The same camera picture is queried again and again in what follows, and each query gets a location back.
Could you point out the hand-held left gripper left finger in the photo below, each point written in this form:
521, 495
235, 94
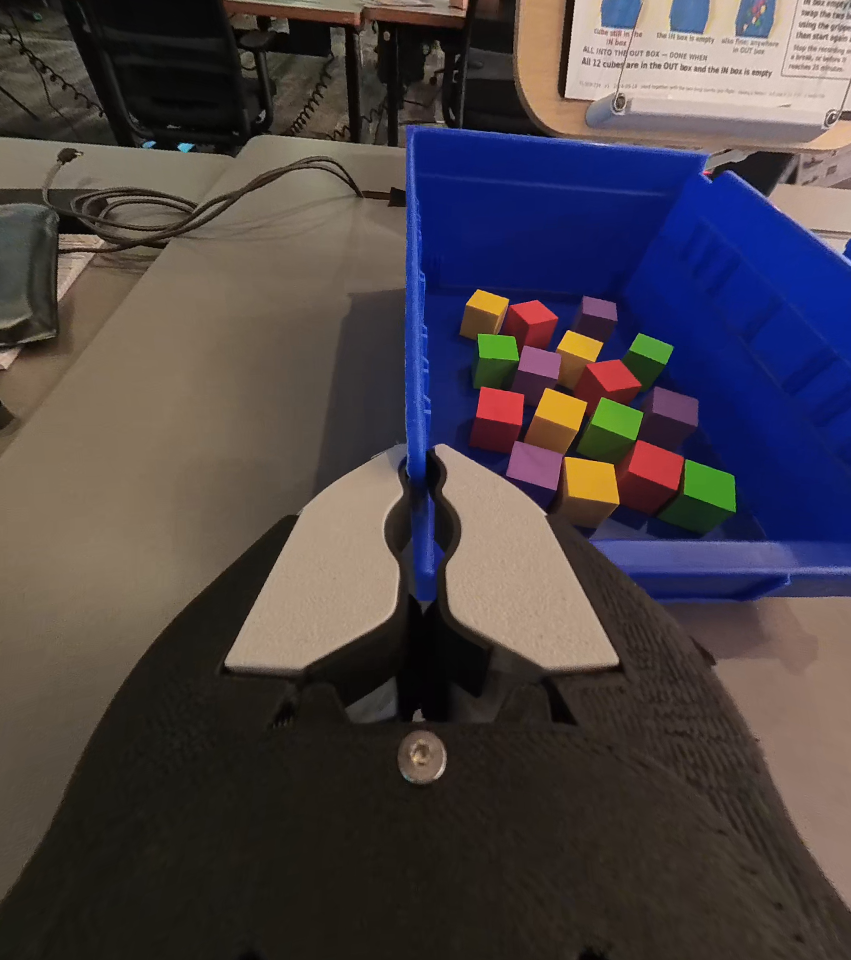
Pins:
320, 592

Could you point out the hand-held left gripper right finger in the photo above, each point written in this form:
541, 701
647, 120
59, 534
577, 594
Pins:
523, 592

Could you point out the pile of coloured wooden cubes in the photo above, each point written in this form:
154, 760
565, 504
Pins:
605, 427

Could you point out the black office chair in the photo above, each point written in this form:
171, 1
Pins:
489, 90
170, 67

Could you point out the white document stand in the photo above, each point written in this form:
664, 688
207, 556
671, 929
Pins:
725, 116

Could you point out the instruction sheet on wooden board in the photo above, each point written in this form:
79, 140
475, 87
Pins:
538, 75

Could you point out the printed instruction sheet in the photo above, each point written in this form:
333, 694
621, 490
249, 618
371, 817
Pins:
695, 67

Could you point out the long wooden table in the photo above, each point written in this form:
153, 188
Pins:
354, 11

